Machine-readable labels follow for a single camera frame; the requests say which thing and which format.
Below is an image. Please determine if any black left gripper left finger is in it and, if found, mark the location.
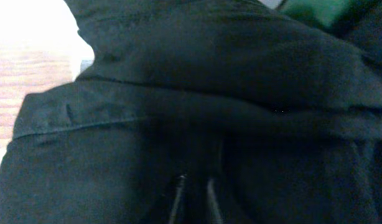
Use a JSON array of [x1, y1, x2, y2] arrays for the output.
[[168, 175, 187, 224]]

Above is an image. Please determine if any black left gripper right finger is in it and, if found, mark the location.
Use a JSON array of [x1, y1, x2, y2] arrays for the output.
[[207, 179, 225, 224]]

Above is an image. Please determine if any black garment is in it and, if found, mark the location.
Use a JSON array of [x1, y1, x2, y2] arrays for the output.
[[0, 1, 382, 223]]

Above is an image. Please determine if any green cloth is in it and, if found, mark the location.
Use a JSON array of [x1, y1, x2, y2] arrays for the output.
[[276, 0, 355, 29]]

